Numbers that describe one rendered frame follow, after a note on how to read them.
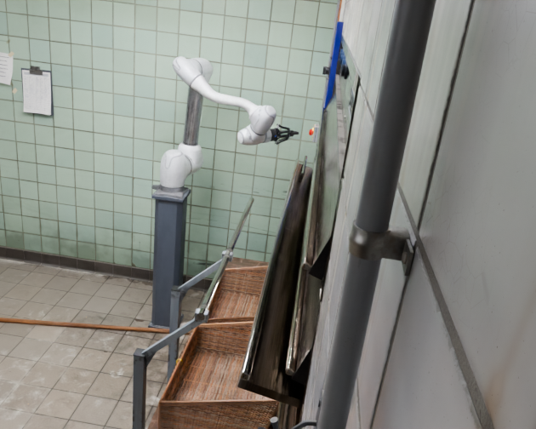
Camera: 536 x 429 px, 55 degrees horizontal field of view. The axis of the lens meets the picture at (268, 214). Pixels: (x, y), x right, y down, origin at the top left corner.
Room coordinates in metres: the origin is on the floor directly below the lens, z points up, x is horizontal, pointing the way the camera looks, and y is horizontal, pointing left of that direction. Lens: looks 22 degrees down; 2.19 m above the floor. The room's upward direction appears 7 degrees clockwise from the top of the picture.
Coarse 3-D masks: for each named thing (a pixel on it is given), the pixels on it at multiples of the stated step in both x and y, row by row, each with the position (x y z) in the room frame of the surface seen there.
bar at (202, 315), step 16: (240, 224) 2.35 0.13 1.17; (224, 256) 1.98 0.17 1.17; (208, 272) 2.03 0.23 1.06; (176, 288) 2.05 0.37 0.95; (176, 304) 2.03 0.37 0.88; (208, 304) 1.60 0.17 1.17; (176, 320) 2.02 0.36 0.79; (192, 320) 1.55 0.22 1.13; (176, 336) 1.55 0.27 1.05; (144, 352) 1.56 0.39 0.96; (176, 352) 2.03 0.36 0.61; (144, 368) 1.55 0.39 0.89; (144, 384) 1.56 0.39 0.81; (144, 400) 1.56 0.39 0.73; (144, 416) 1.57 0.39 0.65
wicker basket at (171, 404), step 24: (192, 336) 2.00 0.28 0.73; (216, 336) 2.09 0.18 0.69; (240, 336) 2.08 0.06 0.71; (192, 360) 2.01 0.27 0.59; (216, 360) 2.03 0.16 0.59; (240, 360) 2.05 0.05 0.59; (168, 384) 1.67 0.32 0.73; (192, 384) 1.85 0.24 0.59; (216, 384) 1.87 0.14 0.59; (168, 408) 1.56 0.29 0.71; (192, 408) 1.55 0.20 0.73; (216, 408) 1.54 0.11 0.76; (264, 408) 1.52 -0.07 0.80
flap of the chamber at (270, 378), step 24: (288, 216) 1.92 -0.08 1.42; (288, 240) 1.70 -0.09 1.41; (288, 264) 1.52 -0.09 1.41; (288, 288) 1.37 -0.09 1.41; (288, 312) 1.24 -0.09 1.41; (264, 336) 1.10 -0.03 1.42; (288, 336) 1.13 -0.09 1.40; (264, 360) 1.01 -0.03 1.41; (240, 384) 0.92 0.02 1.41; (264, 384) 0.93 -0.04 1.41; (288, 384) 0.95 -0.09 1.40
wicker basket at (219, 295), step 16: (224, 272) 2.68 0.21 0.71; (240, 272) 2.67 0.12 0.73; (256, 272) 2.66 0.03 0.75; (224, 288) 2.68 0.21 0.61; (240, 288) 2.67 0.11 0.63; (256, 288) 2.66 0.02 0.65; (224, 304) 2.53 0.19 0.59; (240, 304) 2.56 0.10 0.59; (256, 304) 2.57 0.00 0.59; (208, 320) 2.13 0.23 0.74; (224, 320) 2.13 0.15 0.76; (240, 320) 2.12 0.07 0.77; (240, 352) 2.12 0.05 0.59
